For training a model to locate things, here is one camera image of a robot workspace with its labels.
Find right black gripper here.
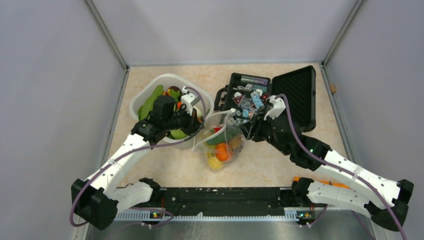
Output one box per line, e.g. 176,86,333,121
238,111,290,156

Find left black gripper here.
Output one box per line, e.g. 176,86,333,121
164,104,205,136

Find white plastic basket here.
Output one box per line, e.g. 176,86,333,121
129,73,214,150

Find clear zip top bag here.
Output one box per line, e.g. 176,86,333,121
191,108,244,171

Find dark green cucumber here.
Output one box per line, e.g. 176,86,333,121
206,126,242,145

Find small orange fruit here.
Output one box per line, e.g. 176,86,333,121
215,143,232,162

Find yellow lemon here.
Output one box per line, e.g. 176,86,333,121
207,154,224,170

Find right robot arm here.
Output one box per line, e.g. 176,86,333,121
240,113,414,233

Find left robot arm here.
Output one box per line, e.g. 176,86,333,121
69,92,207,230

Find green cabbage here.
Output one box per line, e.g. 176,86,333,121
170,129,188,140

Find poker chips in case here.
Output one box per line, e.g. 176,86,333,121
214,72,271,125

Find green lettuce leaf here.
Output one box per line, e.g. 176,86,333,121
137,84,164,121

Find black carrying case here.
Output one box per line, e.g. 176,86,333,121
213,65,317,133

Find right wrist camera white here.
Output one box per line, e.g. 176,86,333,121
263,95,286,121

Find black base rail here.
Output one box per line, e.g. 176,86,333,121
136,187,324,217

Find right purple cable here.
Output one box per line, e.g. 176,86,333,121
274,93,408,240

